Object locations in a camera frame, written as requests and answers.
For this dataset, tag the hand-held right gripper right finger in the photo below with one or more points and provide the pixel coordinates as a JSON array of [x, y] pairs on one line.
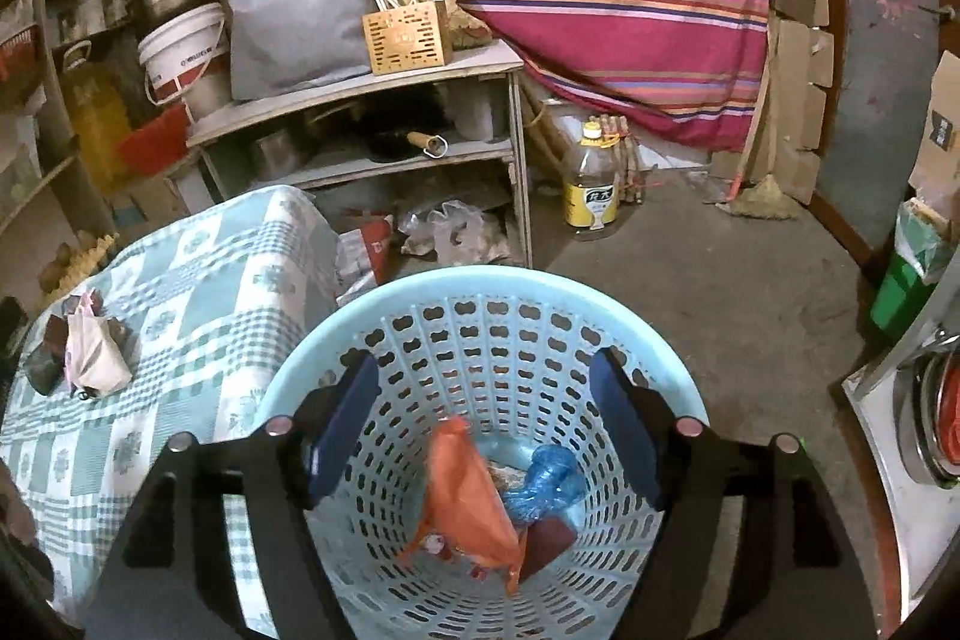
[[626, 430]]

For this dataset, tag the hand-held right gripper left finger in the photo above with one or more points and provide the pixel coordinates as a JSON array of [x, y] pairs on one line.
[[341, 430]]

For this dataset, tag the blue plastic bag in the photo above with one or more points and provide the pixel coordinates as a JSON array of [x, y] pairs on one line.
[[547, 475]]

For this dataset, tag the dark red wrapper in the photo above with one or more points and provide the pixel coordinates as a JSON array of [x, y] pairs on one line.
[[544, 546]]

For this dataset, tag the orange plastic packet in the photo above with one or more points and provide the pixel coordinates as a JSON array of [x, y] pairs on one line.
[[465, 505]]

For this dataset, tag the light blue plastic basket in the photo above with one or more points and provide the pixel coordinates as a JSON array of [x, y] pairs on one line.
[[480, 284]]

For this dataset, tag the beige cloth pouch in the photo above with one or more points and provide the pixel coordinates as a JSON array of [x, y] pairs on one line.
[[94, 359]]

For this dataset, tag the red and white packet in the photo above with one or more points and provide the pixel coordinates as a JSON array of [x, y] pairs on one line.
[[367, 254]]

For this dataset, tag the clear plastic bag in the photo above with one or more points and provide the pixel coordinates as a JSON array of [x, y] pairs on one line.
[[457, 231]]

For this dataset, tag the clear oil bottle yellow cap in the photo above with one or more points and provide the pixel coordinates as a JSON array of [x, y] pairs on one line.
[[592, 197]]

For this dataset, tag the straw broom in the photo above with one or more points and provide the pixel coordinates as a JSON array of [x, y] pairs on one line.
[[765, 201]]

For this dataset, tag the small metal pot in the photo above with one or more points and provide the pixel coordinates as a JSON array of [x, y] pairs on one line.
[[276, 153]]

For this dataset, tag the cardboard box blue print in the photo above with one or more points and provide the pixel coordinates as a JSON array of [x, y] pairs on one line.
[[150, 197]]

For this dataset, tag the green bin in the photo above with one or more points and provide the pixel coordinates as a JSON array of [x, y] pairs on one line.
[[900, 295]]

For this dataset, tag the metal bowl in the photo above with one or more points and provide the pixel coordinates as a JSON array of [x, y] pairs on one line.
[[934, 415]]

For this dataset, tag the yellow egg tray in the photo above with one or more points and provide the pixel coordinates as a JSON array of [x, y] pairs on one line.
[[79, 261]]

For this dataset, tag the low wooden cabinet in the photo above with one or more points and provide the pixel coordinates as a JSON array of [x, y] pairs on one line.
[[352, 89]]

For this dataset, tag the red plastic basket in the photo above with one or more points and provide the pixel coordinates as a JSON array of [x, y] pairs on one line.
[[154, 141]]

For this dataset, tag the wooden chopstick holder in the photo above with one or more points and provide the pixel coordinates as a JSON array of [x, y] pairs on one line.
[[405, 40]]

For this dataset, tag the yellow oil jug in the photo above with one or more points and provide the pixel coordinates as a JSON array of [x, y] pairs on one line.
[[94, 115]]

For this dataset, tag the grey fabric bag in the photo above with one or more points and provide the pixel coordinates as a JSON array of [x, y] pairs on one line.
[[300, 25]]

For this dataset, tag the white plastic bucket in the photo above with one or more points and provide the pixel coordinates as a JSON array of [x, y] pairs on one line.
[[180, 55]]

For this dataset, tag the cardboard box black label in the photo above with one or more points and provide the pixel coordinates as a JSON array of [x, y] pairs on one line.
[[937, 138]]

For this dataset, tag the wooden shelf unit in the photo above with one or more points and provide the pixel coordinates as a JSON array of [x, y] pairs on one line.
[[52, 108]]

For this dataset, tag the glass jar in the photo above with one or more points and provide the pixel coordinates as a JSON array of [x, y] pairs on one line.
[[76, 18], [114, 9]]

